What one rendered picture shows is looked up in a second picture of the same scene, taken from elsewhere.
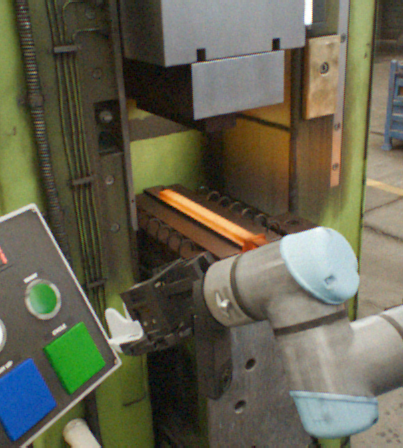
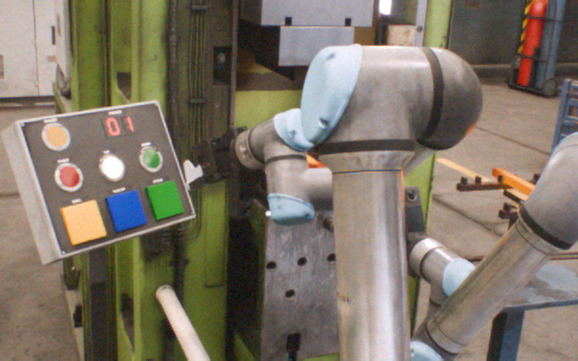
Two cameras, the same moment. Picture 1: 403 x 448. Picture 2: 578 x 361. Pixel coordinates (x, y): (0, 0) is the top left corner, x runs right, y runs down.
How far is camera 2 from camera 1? 0.70 m
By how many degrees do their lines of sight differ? 9
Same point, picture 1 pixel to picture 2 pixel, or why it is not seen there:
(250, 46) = (327, 20)
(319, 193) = not seen: hidden behind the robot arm
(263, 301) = (262, 146)
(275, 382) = (322, 284)
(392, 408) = not seen: outside the picture
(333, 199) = not seen: hidden behind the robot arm
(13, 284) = (134, 144)
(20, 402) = (125, 212)
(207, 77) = (291, 37)
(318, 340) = (283, 166)
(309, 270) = (283, 126)
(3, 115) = (150, 45)
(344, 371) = (293, 184)
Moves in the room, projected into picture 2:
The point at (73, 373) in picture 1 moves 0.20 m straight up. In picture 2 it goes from (161, 208) to (161, 117)
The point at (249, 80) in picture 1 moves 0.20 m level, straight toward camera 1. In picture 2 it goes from (324, 44) to (306, 54)
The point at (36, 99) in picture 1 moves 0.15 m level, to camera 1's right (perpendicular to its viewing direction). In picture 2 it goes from (173, 37) to (233, 42)
